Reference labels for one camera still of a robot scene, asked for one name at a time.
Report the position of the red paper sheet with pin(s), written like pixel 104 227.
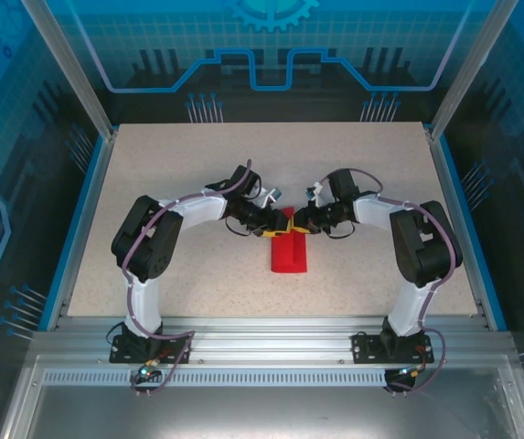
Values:
pixel 284 256

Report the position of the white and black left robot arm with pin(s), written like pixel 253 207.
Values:
pixel 152 247

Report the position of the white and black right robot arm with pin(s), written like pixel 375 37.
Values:
pixel 421 247

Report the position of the steel sheet panel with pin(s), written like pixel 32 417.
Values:
pixel 266 411

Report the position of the wide aluminium crossbeam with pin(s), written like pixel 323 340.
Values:
pixel 270 340

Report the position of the small circuit board with LED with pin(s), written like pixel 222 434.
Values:
pixel 410 372
pixel 145 372

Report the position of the aluminium side rail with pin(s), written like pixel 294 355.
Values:
pixel 452 201
pixel 92 201

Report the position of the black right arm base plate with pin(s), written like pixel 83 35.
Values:
pixel 363 350

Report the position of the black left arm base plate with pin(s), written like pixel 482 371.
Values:
pixel 117 352

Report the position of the aluminium frame post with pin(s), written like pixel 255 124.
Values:
pixel 78 78
pixel 466 75

